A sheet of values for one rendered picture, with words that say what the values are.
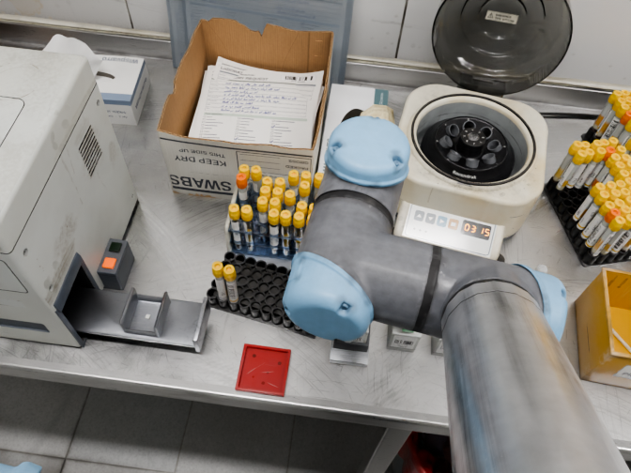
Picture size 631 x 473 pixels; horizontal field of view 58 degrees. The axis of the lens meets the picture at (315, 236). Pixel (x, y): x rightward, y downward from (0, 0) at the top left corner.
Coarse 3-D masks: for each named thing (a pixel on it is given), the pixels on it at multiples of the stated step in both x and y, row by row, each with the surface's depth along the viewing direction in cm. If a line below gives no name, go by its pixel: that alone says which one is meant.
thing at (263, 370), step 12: (252, 348) 82; (264, 348) 82; (276, 348) 82; (240, 360) 81; (252, 360) 81; (264, 360) 81; (276, 360) 81; (288, 360) 81; (240, 372) 80; (252, 372) 80; (264, 372) 80; (276, 372) 80; (240, 384) 79; (252, 384) 79; (264, 384) 79; (276, 384) 79
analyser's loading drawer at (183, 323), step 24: (72, 288) 82; (72, 312) 80; (96, 312) 80; (120, 312) 80; (144, 312) 81; (168, 312) 81; (192, 312) 81; (120, 336) 78; (144, 336) 79; (168, 336) 79; (192, 336) 79
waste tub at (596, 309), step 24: (600, 288) 81; (624, 288) 83; (576, 312) 88; (600, 312) 79; (624, 312) 87; (600, 336) 78; (624, 336) 85; (600, 360) 76; (624, 360) 75; (624, 384) 80
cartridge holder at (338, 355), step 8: (368, 336) 80; (336, 344) 80; (344, 344) 80; (352, 344) 80; (360, 344) 80; (368, 344) 80; (336, 352) 81; (344, 352) 81; (352, 352) 81; (360, 352) 81; (368, 352) 81; (336, 360) 81; (344, 360) 81; (352, 360) 81; (360, 360) 81
